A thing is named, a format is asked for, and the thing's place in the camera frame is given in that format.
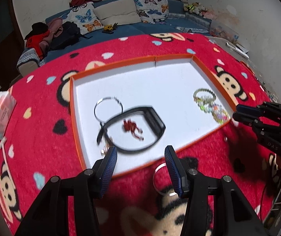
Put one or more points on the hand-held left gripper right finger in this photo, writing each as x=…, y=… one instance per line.
x=172, y=163

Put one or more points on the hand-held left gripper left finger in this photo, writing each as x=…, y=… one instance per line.
x=108, y=163

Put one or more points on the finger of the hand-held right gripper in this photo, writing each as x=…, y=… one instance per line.
x=250, y=123
x=256, y=111

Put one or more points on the black smart band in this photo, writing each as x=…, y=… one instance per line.
x=155, y=120

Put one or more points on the orange jewelry tray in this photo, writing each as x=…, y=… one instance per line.
x=174, y=83

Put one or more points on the white papers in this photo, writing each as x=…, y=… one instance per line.
x=237, y=49

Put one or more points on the red monkey printed blanket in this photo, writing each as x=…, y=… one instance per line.
x=39, y=132

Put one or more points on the clear plastic container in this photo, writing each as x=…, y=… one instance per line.
x=222, y=30

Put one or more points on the pile of plush toys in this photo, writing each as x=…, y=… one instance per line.
x=195, y=7

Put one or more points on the black backpack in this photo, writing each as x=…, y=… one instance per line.
x=65, y=35

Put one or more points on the yellow toy car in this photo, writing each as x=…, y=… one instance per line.
x=109, y=27

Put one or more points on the blue sofa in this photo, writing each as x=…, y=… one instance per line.
x=135, y=29

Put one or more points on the pile of clothes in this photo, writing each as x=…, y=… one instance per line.
x=44, y=36

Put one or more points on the butterfly print pillow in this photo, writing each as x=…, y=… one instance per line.
x=151, y=7
x=86, y=17

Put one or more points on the beige pillow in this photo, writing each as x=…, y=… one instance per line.
x=117, y=11

